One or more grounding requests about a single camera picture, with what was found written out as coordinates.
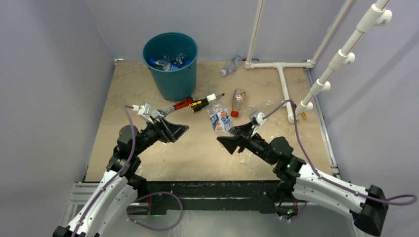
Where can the clear bottle by back wall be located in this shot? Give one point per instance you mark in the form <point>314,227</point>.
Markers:
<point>231,65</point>

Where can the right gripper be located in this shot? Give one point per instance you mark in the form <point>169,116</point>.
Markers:
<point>231,143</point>

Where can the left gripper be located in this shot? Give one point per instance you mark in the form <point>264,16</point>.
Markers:
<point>166,131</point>

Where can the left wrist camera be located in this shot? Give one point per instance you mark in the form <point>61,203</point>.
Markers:
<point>147,112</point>

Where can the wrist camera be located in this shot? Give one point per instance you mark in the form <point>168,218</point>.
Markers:
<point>257,119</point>
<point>147,112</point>

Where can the teal plastic bin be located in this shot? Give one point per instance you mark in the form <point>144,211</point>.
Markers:
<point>173,85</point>

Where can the red-handled adjustable wrench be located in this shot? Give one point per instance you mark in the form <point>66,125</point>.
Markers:
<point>171,107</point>

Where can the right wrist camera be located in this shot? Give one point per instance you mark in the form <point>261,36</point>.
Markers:
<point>257,119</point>

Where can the small Pepsi bottle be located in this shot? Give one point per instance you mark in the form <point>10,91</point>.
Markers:
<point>160,64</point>
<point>180,61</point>

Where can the clear bottle near pipe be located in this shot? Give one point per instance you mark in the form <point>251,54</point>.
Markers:
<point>265,106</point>

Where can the red-cap clear bottle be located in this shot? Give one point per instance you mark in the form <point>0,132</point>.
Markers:
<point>238,101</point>

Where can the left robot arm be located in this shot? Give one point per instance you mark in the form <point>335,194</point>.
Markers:
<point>119,185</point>

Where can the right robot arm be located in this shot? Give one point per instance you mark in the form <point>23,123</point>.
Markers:
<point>364,206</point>

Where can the yellow black handled screwdriver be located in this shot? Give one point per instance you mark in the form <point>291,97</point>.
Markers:
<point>197,105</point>

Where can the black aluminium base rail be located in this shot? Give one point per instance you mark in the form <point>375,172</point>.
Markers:
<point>260,195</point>

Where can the yellow tool by pipe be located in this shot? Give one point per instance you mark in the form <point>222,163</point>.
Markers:
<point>299,110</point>

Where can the white-label clear bottle white cap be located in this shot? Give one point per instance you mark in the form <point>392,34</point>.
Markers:
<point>220,118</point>

